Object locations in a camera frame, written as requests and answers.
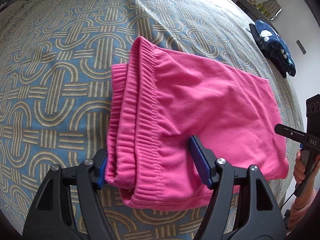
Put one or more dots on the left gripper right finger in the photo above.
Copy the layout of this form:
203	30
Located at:
257	216

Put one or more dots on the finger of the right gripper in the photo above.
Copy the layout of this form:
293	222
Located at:
290	133

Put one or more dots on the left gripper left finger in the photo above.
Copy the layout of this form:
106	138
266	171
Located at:
51	213

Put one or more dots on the pink pants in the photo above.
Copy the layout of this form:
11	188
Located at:
163	97

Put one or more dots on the right forearm pink sleeve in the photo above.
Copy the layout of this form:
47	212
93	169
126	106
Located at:
300	207

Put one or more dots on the person's right hand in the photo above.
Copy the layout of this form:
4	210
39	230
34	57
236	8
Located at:
299	169

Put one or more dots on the folded navy star blanket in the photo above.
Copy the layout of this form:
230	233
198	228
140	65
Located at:
273	47

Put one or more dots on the dark wooden shelf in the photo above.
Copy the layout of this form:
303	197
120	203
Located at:
266	11

